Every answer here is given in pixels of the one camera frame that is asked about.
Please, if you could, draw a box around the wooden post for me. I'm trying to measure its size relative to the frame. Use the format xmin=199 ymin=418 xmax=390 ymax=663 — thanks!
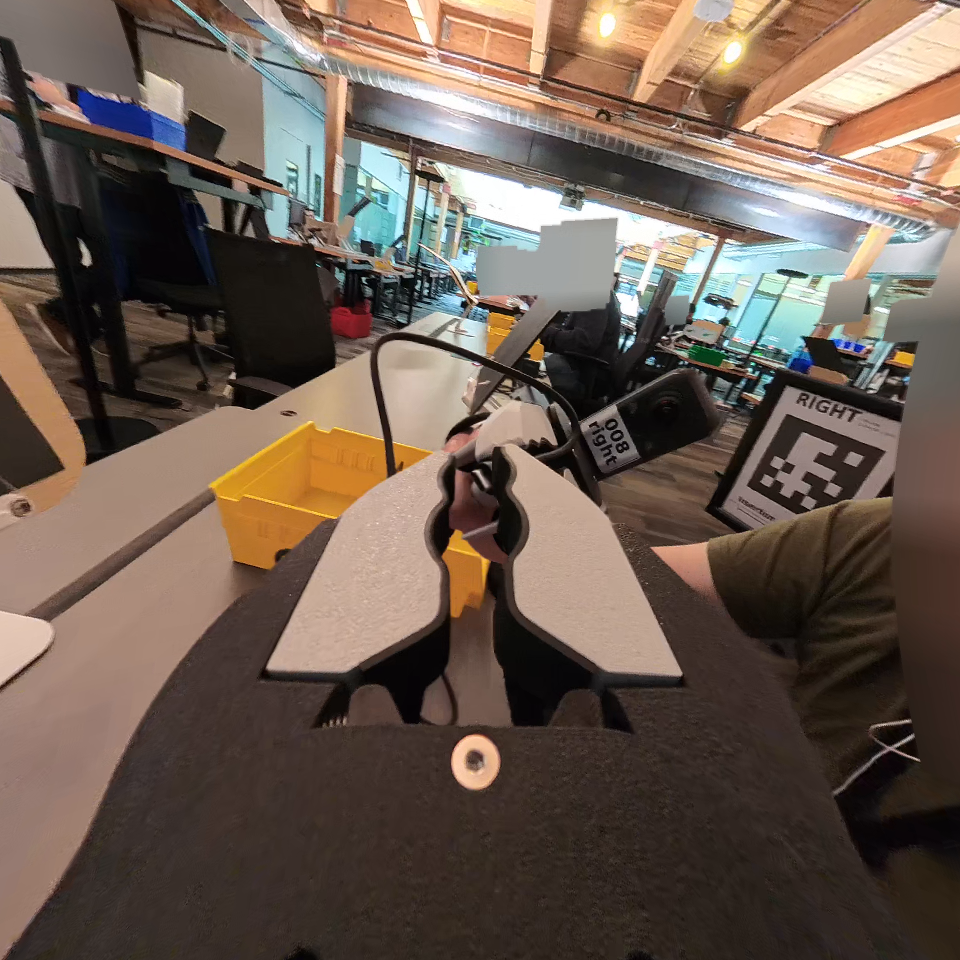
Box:
xmin=324 ymin=73 xmax=351 ymax=223

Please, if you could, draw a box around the black tilted screen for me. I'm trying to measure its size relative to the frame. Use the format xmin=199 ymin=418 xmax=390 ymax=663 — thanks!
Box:
xmin=465 ymin=296 xmax=573 ymax=417

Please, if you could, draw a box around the white flat base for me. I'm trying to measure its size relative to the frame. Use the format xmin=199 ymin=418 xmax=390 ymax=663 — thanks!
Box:
xmin=0 ymin=609 xmax=57 ymax=689

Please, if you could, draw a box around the black office chair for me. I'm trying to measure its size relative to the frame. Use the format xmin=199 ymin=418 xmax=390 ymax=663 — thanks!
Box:
xmin=131 ymin=176 xmax=226 ymax=391
xmin=206 ymin=227 xmax=337 ymax=411

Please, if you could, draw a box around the yellow plastic bin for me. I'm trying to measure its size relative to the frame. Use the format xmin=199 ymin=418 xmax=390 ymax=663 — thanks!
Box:
xmin=485 ymin=311 xmax=546 ymax=363
xmin=210 ymin=420 xmax=494 ymax=620

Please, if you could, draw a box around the black panel on wooden board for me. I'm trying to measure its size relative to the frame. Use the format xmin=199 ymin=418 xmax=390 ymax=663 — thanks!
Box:
xmin=0 ymin=298 xmax=89 ymax=520

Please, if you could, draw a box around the silver ventilation duct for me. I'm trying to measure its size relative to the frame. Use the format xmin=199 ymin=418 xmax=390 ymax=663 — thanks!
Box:
xmin=217 ymin=0 xmax=960 ymax=234

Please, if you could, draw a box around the black metal pole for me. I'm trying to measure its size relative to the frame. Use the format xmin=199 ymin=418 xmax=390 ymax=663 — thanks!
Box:
xmin=0 ymin=37 xmax=162 ymax=451

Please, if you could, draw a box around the person's right hand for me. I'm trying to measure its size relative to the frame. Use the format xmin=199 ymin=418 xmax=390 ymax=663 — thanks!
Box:
xmin=444 ymin=435 xmax=513 ymax=565

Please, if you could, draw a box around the wooden desk top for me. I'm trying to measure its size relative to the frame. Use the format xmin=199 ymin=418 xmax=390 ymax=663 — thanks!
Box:
xmin=0 ymin=97 xmax=291 ymax=200

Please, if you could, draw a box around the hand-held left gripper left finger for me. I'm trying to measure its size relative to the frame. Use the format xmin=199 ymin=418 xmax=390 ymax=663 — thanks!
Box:
xmin=264 ymin=450 xmax=458 ymax=683

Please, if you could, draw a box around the white cord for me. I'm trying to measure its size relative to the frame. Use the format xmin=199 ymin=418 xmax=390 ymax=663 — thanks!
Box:
xmin=831 ymin=718 xmax=922 ymax=798

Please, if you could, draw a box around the black cable with copper plug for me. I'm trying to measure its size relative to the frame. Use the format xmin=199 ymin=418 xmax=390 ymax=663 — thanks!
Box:
xmin=369 ymin=330 xmax=605 ymax=496

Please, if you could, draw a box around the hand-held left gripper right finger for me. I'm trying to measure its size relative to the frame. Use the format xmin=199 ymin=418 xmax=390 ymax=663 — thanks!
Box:
xmin=491 ymin=442 xmax=685 ymax=689

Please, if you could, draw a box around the blue plastic bin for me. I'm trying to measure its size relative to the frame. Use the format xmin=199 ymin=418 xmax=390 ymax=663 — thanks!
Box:
xmin=76 ymin=87 xmax=189 ymax=153

